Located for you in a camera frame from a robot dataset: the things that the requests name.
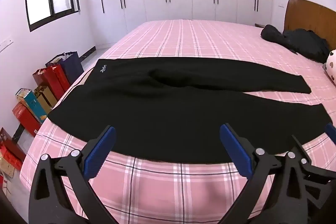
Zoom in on wooden headboard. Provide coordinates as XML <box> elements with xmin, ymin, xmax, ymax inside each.
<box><xmin>283</xmin><ymin>0</ymin><xmax>336</xmax><ymax>50</ymax></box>

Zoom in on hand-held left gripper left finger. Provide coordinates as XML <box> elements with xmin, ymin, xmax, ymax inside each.
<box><xmin>28</xmin><ymin>125</ymin><xmax>117</xmax><ymax>224</ymax></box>

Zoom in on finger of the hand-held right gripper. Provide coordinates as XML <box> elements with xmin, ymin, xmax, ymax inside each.
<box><xmin>291</xmin><ymin>134</ymin><xmax>336</xmax><ymax>214</ymax></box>
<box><xmin>325</xmin><ymin>123</ymin><xmax>336</xmax><ymax>145</ymax></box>

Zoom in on white pillow with hearts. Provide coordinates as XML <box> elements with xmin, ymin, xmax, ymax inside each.
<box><xmin>322</xmin><ymin>49</ymin><xmax>336</xmax><ymax>80</ymax></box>

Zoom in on bed with pink plaid sheet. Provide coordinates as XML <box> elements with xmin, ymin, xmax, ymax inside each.
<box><xmin>20</xmin><ymin>19</ymin><xmax>336</xmax><ymax>224</ymax></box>

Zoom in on dark blue gift bag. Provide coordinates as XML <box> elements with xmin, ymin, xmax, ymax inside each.
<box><xmin>45</xmin><ymin>51</ymin><xmax>84</xmax><ymax>85</ymax></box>

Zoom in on large red box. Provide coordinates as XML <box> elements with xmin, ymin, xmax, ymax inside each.
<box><xmin>0</xmin><ymin>127</ymin><xmax>26</xmax><ymax>170</ymax></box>

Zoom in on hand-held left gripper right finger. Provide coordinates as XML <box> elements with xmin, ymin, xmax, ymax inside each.
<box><xmin>219</xmin><ymin>123</ymin><xmax>310</xmax><ymax>224</ymax></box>

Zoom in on black jacket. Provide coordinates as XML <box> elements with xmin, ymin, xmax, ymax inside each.
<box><xmin>261</xmin><ymin>25</ymin><xmax>331</xmax><ymax>64</ymax></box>

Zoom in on brown gift bag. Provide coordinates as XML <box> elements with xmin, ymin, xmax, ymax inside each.
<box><xmin>34</xmin><ymin>86</ymin><xmax>58</xmax><ymax>114</ymax></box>

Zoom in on black pants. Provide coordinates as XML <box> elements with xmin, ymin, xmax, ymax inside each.
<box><xmin>48</xmin><ymin>57</ymin><xmax>334</xmax><ymax>165</ymax></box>

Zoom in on red gift bag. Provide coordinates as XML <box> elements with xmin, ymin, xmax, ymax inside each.
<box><xmin>33</xmin><ymin>64</ymin><xmax>71</xmax><ymax>101</ymax></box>

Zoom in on teal box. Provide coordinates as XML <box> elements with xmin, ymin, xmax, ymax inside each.
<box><xmin>16</xmin><ymin>88</ymin><xmax>46</xmax><ymax>124</ymax></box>

